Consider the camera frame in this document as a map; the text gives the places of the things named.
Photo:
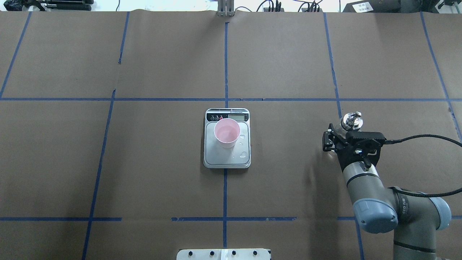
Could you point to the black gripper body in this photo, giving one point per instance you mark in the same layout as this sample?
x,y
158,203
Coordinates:
x,y
329,139

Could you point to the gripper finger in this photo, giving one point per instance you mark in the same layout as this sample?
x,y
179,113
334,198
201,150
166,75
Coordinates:
x,y
331,139

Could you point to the aluminium frame post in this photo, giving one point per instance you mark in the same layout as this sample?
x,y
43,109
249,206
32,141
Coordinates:
x,y
225,8

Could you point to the silver digital kitchen scale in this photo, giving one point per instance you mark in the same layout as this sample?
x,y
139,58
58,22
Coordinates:
x,y
215,156

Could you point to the clear glass sauce bottle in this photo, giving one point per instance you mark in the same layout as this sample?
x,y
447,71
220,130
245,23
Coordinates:
x,y
350,122

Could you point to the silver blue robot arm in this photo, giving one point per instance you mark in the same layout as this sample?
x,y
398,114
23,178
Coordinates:
x,y
414,217

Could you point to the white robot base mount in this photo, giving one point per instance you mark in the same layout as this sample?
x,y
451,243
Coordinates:
x,y
225,254

